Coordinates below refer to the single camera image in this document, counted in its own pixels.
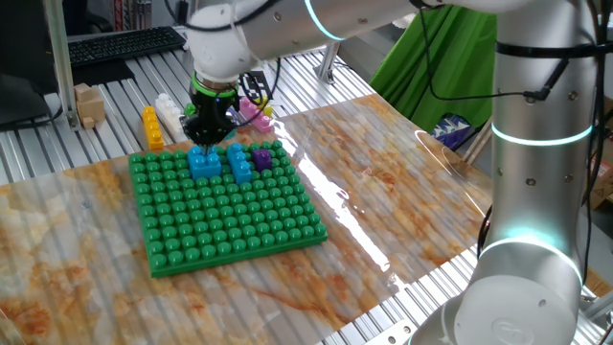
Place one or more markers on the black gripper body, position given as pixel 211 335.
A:
pixel 213 108

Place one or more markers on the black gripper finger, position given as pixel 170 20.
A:
pixel 195 130
pixel 220 130

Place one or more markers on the light blue square block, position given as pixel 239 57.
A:
pixel 205 165

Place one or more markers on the light blue long block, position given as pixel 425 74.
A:
pixel 239 165

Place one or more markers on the purple single-stud block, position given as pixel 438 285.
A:
pixel 262 160

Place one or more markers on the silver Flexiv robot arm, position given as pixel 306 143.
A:
pixel 536 167

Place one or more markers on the white long block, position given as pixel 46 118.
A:
pixel 167 110

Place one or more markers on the pink long block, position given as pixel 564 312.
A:
pixel 256 117

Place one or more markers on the orange-yellow long block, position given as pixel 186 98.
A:
pixel 153 129

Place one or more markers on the small yellow block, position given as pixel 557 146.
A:
pixel 265 108

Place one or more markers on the printed marker tag sheet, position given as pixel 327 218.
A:
pixel 261 84

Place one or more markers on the green studded baseplate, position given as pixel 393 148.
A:
pixel 225 215

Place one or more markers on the large wooden block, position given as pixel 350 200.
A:
pixel 91 109

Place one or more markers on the tiny wooden block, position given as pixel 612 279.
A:
pixel 88 123

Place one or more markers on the black keyboard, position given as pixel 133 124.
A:
pixel 124 45

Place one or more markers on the black desk pad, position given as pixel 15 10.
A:
pixel 103 74

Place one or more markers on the small wooden cube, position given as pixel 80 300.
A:
pixel 81 91

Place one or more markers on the red white striped pole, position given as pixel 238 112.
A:
pixel 119 14

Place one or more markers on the marble pattern table mat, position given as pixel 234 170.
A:
pixel 120 297

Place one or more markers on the black monitor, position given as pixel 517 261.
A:
pixel 24 48

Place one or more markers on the green cloth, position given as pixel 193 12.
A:
pixel 431 72

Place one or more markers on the blue white patterned bag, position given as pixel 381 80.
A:
pixel 450 131

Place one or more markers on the silver robot mounting plate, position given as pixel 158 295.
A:
pixel 395 333

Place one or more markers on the brown cardboard box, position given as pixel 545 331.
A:
pixel 603 187

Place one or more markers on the aluminium frame post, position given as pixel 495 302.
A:
pixel 329 62
pixel 479 144
pixel 60 62

